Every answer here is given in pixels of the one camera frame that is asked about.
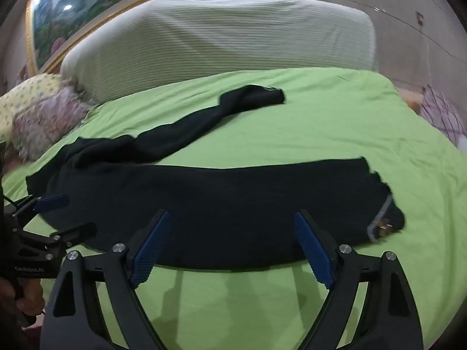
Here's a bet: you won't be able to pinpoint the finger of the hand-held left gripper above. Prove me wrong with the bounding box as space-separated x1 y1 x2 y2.
18 223 98 260
4 194 70 227

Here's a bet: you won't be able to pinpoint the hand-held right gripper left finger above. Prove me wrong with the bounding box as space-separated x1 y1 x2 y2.
39 209 172 350

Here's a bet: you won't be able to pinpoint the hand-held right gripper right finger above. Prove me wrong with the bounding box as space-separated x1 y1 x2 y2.
294 209 424 350

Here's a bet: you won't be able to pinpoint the black pants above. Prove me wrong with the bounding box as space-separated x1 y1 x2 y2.
25 85 405 272

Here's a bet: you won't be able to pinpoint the person's left hand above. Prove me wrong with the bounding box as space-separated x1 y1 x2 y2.
0 276 45 316

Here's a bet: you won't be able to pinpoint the pink floral pillow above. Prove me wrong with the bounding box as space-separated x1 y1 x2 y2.
11 82 97 161

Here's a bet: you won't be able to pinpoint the yellow dotted pillow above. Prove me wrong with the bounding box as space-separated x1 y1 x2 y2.
0 73 68 143

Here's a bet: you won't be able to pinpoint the green bed sheet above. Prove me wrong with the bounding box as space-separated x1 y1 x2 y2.
0 66 467 350

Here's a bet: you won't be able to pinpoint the wooden bedside table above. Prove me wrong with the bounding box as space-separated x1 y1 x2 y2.
396 87 426 112

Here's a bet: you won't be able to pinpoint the pink checked cloth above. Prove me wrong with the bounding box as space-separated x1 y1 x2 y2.
419 85 467 146

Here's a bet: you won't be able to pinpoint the gold framed landscape painting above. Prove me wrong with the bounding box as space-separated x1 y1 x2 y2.
25 0 320 75

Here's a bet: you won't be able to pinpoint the white striped covered headboard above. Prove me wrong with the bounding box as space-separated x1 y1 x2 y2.
59 0 379 104

